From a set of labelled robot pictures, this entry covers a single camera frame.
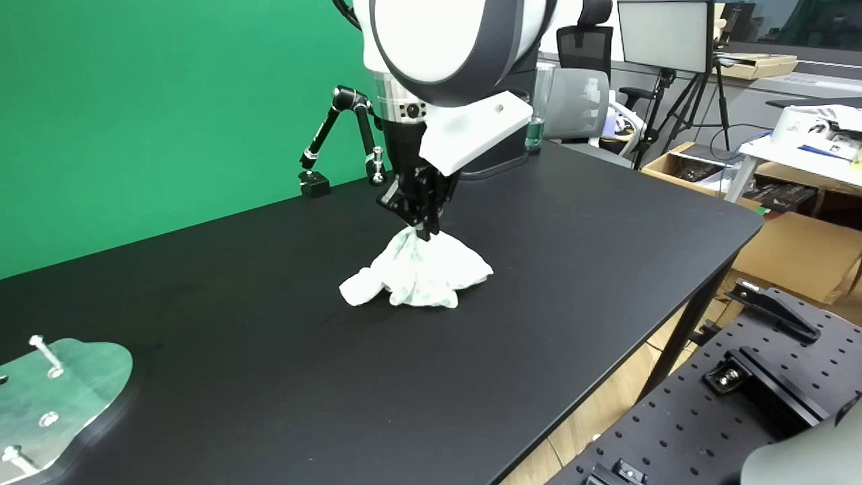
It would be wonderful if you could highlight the small black block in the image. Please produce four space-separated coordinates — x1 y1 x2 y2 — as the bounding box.
685 321 720 350

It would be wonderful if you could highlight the white cloth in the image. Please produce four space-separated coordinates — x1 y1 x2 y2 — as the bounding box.
338 222 498 311

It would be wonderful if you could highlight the black robot base pedestal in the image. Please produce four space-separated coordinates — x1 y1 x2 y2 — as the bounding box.
455 89 541 178

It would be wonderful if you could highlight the black office chair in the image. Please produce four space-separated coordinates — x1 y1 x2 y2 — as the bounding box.
556 0 619 74

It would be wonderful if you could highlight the small black slider clamp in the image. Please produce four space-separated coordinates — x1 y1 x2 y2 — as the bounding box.
611 457 650 485

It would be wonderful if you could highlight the flat cardboard box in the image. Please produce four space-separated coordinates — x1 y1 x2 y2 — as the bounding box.
716 51 801 85

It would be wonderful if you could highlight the grey office chair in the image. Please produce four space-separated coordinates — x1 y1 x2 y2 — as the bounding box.
536 62 626 147

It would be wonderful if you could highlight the white topped side desk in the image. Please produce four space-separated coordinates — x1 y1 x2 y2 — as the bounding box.
736 98 862 198

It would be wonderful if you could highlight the black perforated breadboard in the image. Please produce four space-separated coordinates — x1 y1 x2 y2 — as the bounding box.
548 282 862 485

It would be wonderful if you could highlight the black articulated stand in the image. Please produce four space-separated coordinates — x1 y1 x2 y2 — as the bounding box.
297 82 390 195

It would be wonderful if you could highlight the white screen panel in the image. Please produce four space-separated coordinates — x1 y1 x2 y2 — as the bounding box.
614 0 722 78

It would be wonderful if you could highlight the open cardboard box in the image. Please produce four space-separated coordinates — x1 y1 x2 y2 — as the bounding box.
639 137 755 205

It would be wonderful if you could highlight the green curtain backdrop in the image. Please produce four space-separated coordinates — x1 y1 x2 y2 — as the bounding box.
0 0 400 282

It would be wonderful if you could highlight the large closed cardboard box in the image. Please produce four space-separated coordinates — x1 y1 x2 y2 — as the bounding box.
730 209 862 309

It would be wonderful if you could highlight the grey rounded object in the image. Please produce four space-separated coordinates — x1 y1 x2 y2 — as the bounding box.
739 414 862 485

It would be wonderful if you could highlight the black tripod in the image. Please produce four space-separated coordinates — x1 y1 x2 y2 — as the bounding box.
631 62 722 173

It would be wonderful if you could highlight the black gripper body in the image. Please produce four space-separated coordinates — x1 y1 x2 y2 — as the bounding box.
374 115 463 214

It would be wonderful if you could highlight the black angled bar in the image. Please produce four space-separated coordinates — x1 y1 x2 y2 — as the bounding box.
727 276 825 348

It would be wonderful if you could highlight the black bracket with silver screws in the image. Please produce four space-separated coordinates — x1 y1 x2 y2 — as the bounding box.
703 348 831 431

